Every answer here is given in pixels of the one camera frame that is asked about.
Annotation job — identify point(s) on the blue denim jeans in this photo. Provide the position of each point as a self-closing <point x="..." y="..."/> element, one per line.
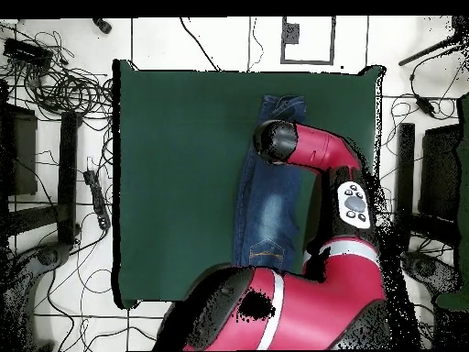
<point x="267" y="212"/>

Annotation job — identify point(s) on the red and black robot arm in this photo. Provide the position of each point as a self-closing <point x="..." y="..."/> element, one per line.
<point x="311" y="304"/>

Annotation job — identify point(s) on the black flat panel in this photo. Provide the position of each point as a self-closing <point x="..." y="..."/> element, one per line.
<point x="439" y="172"/>
<point x="22" y="154"/>

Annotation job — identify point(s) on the dark green table cloth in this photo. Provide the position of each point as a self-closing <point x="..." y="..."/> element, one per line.
<point x="176" y="183"/>

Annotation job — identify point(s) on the black power strip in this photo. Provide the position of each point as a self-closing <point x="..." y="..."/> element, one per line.
<point x="97" y="198"/>

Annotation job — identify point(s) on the black stand bar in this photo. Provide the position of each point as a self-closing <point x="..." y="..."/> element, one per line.
<point x="67" y="176"/>
<point x="406" y="165"/>

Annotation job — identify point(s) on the dark grey square marker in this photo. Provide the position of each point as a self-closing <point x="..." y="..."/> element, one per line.
<point x="291" y="33"/>

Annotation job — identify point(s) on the grey curved floor base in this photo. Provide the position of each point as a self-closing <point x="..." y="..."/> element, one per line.
<point x="428" y="269"/>
<point x="47" y="256"/>

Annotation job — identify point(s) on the black power adapter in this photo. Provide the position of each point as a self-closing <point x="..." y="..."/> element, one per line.
<point x="425" y="105"/>

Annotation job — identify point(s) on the small black cylindrical object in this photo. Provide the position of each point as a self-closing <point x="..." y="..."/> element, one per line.
<point x="102" y="25"/>

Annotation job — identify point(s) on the black rod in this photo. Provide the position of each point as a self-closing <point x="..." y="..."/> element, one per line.
<point x="425" y="53"/>

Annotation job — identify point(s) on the black electronics box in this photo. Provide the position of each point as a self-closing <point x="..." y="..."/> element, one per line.
<point x="25" y="51"/>

